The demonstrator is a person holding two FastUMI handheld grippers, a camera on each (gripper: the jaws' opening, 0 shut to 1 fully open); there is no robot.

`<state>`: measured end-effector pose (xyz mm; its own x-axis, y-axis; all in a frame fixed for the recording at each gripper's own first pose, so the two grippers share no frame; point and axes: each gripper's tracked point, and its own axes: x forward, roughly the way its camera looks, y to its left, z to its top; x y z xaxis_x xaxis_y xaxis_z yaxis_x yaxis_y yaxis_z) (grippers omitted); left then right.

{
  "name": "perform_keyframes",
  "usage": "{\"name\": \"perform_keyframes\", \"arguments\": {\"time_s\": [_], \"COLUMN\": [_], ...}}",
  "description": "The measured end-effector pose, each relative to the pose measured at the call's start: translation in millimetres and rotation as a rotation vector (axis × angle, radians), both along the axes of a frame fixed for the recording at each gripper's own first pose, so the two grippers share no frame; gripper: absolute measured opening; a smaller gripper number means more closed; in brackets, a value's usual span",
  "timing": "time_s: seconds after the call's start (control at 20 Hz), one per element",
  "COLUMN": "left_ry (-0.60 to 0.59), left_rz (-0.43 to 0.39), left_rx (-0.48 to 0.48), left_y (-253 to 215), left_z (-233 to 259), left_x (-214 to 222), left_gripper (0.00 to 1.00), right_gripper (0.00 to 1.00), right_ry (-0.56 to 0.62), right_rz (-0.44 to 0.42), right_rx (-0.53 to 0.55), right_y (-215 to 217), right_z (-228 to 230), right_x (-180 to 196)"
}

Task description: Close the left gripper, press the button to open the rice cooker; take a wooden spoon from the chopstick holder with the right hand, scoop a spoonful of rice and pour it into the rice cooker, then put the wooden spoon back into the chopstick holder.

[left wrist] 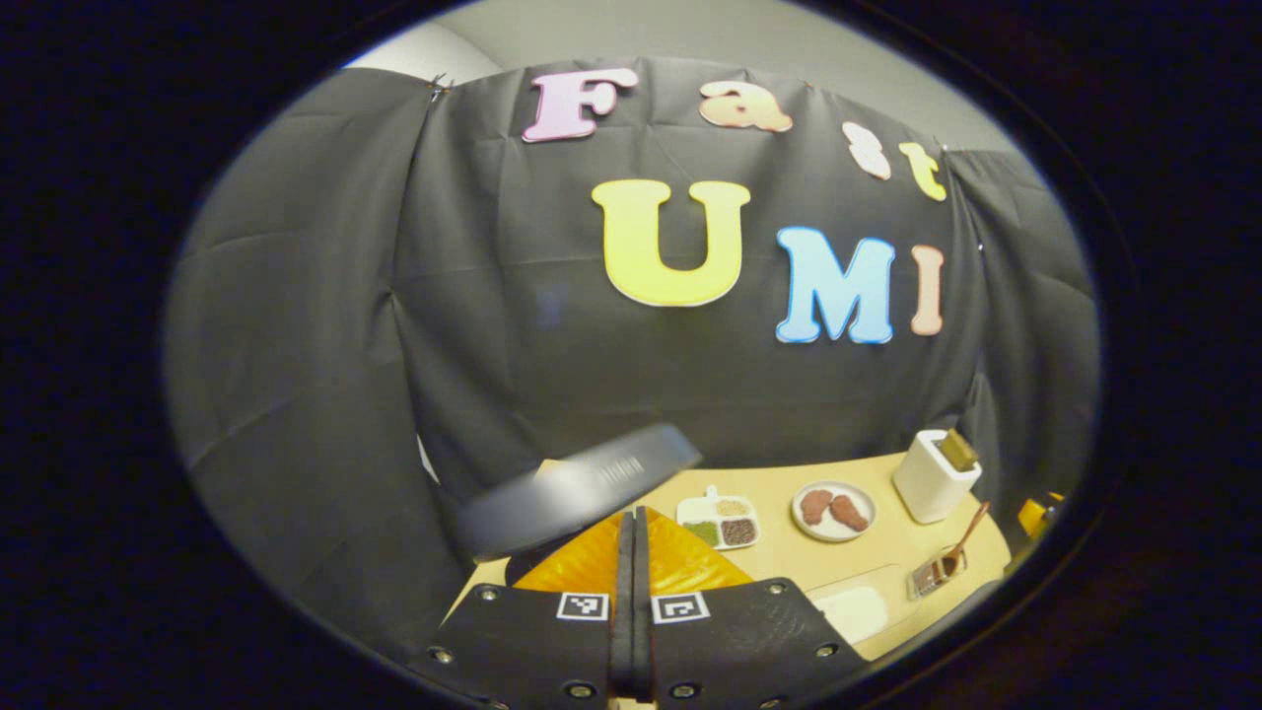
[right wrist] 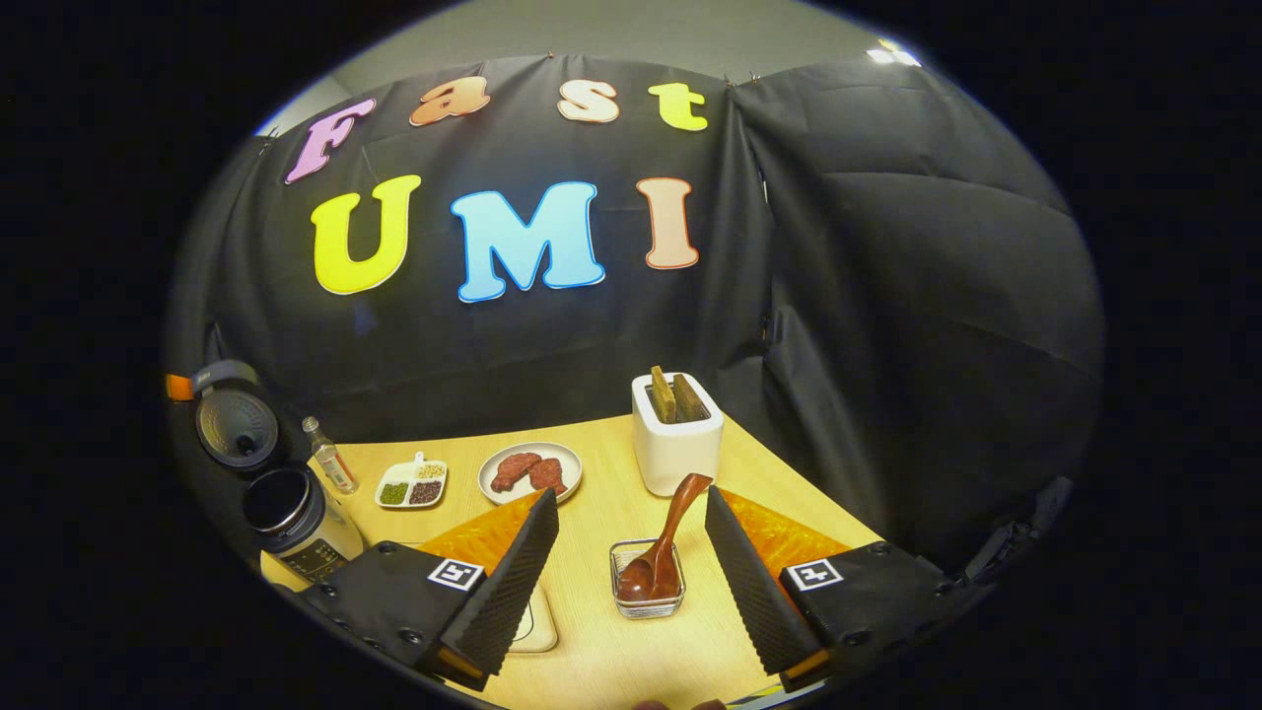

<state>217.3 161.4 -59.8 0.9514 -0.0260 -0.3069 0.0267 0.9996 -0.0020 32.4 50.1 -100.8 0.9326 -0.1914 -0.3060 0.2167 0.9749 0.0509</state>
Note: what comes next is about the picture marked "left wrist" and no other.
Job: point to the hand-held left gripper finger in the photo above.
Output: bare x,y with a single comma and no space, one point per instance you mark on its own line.
623,592
643,592

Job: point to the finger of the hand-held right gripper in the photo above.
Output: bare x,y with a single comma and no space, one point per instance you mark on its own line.
1037,518

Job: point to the brown wooden spoon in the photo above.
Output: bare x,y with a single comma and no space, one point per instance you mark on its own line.
961,542

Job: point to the silver black rice cooker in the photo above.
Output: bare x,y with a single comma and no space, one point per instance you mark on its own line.
582,483

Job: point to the white divided dish of beans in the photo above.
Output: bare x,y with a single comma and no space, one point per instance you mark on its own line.
718,521

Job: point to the brown toast slice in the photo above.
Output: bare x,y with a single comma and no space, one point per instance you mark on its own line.
956,449

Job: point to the white toaster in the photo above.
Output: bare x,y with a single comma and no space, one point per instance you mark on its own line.
927,488

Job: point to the clear glass tray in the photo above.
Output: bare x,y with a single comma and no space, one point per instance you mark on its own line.
887,582

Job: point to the red meat piece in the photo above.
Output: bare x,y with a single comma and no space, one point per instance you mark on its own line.
815,506
850,513

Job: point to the white round plate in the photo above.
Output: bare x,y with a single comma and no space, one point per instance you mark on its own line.
833,532

